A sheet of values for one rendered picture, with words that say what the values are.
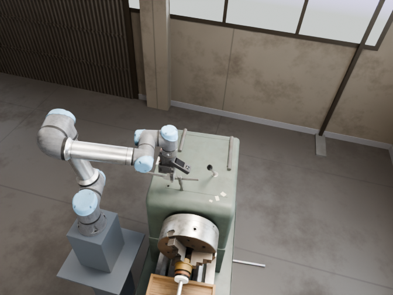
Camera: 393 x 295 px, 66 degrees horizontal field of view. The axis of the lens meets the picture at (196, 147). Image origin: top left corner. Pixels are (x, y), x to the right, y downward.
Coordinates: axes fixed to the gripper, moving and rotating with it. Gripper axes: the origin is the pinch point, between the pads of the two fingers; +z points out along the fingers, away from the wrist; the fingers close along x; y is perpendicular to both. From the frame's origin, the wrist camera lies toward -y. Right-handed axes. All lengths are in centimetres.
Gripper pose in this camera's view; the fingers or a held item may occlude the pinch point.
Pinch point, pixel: (173, 179)
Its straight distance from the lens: 161.2
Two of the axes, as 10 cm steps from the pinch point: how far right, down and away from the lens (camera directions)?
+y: -9.9, -1.4, 0.7
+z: -0.6, 7.1, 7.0
